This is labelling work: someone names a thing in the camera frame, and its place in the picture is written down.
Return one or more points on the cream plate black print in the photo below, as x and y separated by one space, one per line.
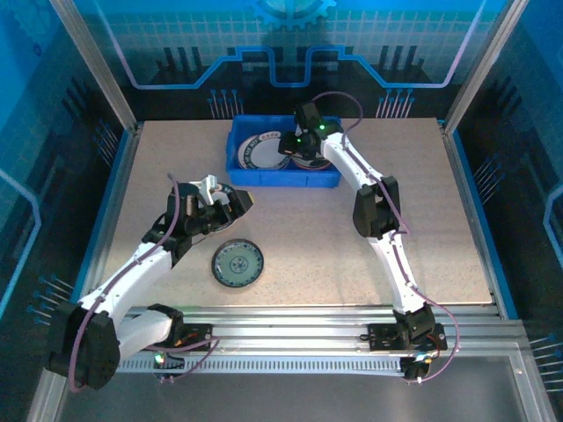
314 165

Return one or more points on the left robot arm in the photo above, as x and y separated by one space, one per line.
132 277

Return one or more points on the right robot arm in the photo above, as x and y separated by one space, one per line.
338 160

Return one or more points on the blue plastic bin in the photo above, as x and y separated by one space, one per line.
272 178

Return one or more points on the green blue patterned plate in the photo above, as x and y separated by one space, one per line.
237 264

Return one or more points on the grey metal platform panel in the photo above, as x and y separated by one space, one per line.
286 400

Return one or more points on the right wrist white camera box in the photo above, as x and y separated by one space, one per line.
301 130

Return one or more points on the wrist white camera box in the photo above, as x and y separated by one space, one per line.
207 189
301 130

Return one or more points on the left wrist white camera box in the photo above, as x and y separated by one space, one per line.
207 189

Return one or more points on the aluminium side rail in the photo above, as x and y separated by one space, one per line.
122 184
462 184

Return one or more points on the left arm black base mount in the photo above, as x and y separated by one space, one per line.
193 338

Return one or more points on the aluminium extrusion rail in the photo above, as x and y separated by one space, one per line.
286 327

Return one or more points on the aluminium frame post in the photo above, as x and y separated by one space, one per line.
94 61
484 61

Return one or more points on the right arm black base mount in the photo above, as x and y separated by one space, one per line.
382 336

